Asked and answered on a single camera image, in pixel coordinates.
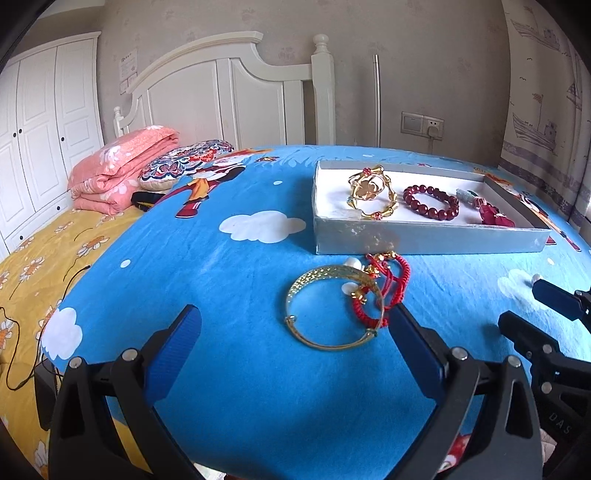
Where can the pink floral folded quilt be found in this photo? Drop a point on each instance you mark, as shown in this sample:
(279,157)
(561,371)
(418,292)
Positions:
(115,175)

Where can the white paper notice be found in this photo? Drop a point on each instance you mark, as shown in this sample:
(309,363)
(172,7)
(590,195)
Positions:
(128,71)

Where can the gold bamboo-joint bangle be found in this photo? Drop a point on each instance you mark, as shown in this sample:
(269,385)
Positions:
(391,201)

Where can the wall light switch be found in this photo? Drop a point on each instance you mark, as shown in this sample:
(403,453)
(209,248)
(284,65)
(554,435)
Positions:
(411,122)

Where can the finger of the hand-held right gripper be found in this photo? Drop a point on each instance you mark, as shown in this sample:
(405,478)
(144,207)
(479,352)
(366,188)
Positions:
(561,297)
(526,330)

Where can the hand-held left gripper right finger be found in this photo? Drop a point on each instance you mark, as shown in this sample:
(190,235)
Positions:
(415,355)

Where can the ship printed curtain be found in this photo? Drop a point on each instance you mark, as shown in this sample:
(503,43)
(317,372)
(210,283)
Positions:
(545,106)

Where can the grey shallow cardboard box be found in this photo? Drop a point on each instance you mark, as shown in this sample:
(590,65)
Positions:
(406,235)

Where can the black box device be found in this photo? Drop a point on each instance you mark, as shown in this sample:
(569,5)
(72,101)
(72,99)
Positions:
(46,392)

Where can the green pendant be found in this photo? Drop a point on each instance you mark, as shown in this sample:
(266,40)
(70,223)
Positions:
(466,194)

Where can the patterned round pillow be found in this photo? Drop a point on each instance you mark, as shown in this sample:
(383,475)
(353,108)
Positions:
(180,161)

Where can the yellow floral bedsheet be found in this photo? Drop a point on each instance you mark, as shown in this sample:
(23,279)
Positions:
(37,258)

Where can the red flower hair clip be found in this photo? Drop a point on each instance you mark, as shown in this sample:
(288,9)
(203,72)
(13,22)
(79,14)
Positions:
(501,219)

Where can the silver metal pole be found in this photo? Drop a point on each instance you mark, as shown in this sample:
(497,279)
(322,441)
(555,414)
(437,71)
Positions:
(377,101)

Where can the blue cartoon printed blanket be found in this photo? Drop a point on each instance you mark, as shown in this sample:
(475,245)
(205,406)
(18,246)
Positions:
(240,323)

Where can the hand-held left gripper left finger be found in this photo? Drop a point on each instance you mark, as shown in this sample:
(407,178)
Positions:
(178,355)

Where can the wall power socket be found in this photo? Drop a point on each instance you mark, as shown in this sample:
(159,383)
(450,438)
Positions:
(434,121)

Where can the gold textured bangle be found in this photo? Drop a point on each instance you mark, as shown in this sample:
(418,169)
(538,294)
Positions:
(323,344)

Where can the white plug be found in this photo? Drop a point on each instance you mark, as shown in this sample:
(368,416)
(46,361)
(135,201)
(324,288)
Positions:
(432,134)

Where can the white wardrobe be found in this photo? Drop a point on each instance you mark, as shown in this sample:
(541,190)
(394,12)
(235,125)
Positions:
(41,138)

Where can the white bed headboard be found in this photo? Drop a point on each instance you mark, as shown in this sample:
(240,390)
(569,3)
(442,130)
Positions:
(198,101)

